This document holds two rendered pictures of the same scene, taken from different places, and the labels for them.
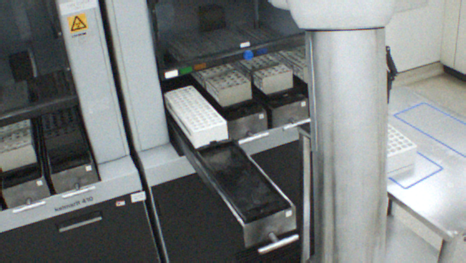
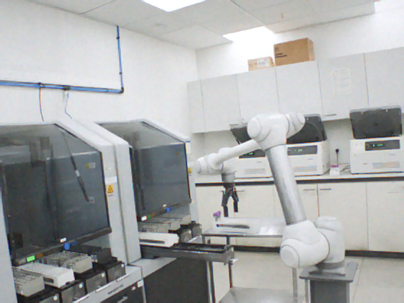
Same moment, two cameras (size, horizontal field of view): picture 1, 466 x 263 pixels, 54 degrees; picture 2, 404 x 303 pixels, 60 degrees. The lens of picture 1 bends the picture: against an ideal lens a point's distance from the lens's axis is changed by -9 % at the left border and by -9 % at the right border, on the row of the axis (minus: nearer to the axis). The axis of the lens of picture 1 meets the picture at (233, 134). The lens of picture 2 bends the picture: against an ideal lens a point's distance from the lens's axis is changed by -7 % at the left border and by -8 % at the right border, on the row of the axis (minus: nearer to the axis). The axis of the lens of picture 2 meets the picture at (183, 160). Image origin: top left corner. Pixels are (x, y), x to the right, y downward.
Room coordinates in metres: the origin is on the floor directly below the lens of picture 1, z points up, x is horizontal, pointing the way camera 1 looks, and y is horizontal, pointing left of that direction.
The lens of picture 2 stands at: (-0.56, 1.29, 1.42)
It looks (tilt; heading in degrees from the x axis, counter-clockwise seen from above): 3 degrees down; 322
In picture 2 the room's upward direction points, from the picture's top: 5 degrees counter-clockwise
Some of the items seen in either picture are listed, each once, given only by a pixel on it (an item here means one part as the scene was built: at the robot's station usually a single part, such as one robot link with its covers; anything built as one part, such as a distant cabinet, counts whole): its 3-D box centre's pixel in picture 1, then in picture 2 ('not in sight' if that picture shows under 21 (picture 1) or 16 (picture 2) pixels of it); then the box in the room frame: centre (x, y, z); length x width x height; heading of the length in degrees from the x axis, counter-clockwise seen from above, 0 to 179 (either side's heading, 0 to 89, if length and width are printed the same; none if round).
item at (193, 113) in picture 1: (194, 116); (153, 239); (1.33, 0.11, 0.83); 0.30 x 0.10 x 0.06; 21
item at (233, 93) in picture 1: (234, 93); (161, 231); (1.41, -0.02, 0.85); 0.12 x 0.02 x 0.06; 111
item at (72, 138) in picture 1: (64, 142); (103, 256); (1.22, 0.50, 0.85); 0.12 x 0.02 x 0.06; 111
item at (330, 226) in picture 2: not in sight; (327, 237); (0.41, -0.33, 0.87); 0.18 x 0.16 x 0.22; 86
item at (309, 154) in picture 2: not in sight; (301, 144); (1.94, -2.44, 1.24); 0.62 x 0.56 x 0.69; 111
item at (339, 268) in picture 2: not in sight; (330, 262); (0.41, -0.36, 0.73); 0.22 x 0.18 x 0.06; 111
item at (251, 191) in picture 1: (218, 159); (179, 250); (1.16, 0.05, 0.78); 0.73 x 0.14 x 0.09; 21
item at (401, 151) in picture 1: (369, 135); (236, 225); (1.08, -0.36, 0.85); 0.30 x 0.10 x 0.06; 17
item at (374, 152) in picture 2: not in sight; (376, 138); (1.14, -2.74, 1.25); 0.62 x 0.56 x 0.69; 110
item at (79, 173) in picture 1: (62, 129); (75, 263); (1.44, 0.59, 0.78); 0.73 x 0.14 x 0.09; 21
